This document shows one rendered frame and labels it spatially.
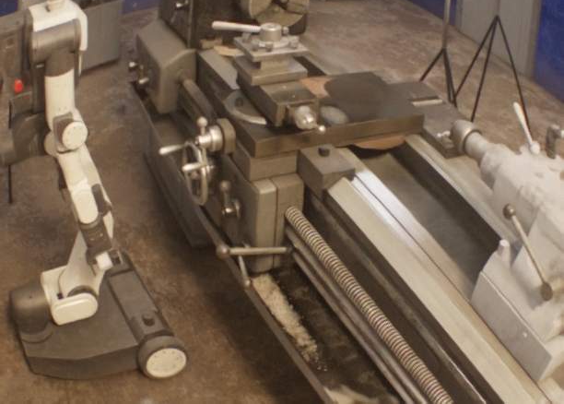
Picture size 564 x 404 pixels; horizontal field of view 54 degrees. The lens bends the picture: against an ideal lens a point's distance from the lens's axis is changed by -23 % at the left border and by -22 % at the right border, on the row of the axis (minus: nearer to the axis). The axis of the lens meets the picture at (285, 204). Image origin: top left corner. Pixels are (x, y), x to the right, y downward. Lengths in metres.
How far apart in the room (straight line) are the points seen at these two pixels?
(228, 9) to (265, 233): 1.04
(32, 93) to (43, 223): 1.48
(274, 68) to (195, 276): 1.15
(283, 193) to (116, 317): 0.84
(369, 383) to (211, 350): 0.79
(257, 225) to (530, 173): 0.86
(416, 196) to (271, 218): 0.44
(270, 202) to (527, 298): 0.86
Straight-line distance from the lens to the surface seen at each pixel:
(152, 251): 2.90
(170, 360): 2.31
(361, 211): 1.73
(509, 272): 1.42
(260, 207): 1.87
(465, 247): 1.88
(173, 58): 2.66
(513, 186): 1.42
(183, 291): 2.71
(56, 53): 1.56
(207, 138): 1.91
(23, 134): 1.85
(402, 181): 2.08
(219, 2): 2.59
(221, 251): 1.85
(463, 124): 1.62
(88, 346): 2.28
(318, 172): 1.80
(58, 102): 1.61
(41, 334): 2.32
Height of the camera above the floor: 1.85
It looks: 36 degrees down
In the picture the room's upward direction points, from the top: 4 degrees clockwise
